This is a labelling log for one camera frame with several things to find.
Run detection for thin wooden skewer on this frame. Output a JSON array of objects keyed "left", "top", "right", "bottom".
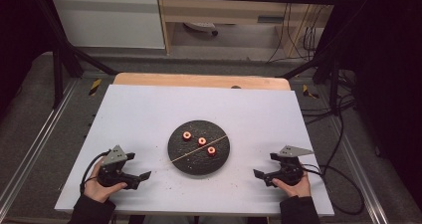
[{"left": 170, "top": 134, "right": 229, "bottom": 163}]

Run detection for light wooden desk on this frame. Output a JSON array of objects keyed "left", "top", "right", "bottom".
[{"left": 155, "top": 0, "right": 332, "bottom": 58}]

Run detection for round black plate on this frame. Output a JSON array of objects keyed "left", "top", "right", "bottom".
[{"left": 167, "top": 119, "right": 231, "bottom": 176}]

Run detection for white board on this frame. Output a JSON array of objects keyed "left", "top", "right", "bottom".
[{"left": 54, "top": 84, "right": 335, "bottom": 217}]

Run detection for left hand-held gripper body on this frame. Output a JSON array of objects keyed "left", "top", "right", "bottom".
[{"left": 96, "top": 144, "right": 140, "bottom": 190}]

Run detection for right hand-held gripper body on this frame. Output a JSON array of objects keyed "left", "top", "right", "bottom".
[{"left": 270, "top": 145, "right": 315, "bottom": 187}]

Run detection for yellow black tape strip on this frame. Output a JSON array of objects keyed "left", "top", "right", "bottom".
[
  {"left": 88, "top": 78, "right": 103, "bottom": 97},
  {"left": 302, "top": 84, "right": 320, "bottom": 100}
]

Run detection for hand-held gripper black cable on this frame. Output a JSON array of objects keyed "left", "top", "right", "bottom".
[
  {"left": 79, "top": 149, "right": 112, "bottom": 196},
  {"left": 300, "top": 163, "right": 366, "bottom": 216}
]

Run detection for person's right hand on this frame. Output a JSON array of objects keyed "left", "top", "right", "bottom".
[{"left": 272, "top": 169, "right": 313, "bottom": 199}]

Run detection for white cabinet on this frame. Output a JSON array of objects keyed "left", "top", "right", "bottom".
[{"left": 50, "top": 0, "right": 166, "bottom": 50}]

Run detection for wooden table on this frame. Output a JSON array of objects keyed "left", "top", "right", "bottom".
[{"left": 112, "top": 72, "right": 292, "bottom": 92}]

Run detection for hanging black cables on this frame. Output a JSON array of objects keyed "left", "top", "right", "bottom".
[{"left": 267, "top": 3, "right": 321, "bottom": 64}]

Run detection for black curtain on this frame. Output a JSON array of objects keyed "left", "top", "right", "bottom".
[
  {"left": 331, "top": 0, "right": 422, "bottom": 212},
  {"left": 0, "top": 0, "right": 53, "bottom": 118}
]

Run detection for grey chair base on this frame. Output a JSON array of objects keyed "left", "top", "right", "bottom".
[{"left": 183, "top": 21, "right": 219, "bottom": 37}]

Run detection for person's left hand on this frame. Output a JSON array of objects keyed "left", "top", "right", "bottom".
[{"left": 83, "top": 157, "right": 128, "bottom": 204}]

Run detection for black floor cables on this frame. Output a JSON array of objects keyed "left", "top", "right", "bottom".
[{"left": 300, "top": 69, "right": 358, "bottom": 125}]

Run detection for left hand-held gripper black cable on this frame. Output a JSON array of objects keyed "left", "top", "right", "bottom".
[{"left": 79, "top": 149, "right": 112, "bottom": 196}]

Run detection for right hand-held gripper black cable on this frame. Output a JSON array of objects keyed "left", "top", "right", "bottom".
[{"left": 300, "top": 163, "right": 366, "bottom": 216}]

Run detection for aluminium floor rail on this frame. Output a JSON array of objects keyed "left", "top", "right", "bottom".
[
  {"left": 0, "top": 79, "right": 81, "bottom": 212},
  {"left": 331, "top": 117, "right": 390, "bottom": 224}
]

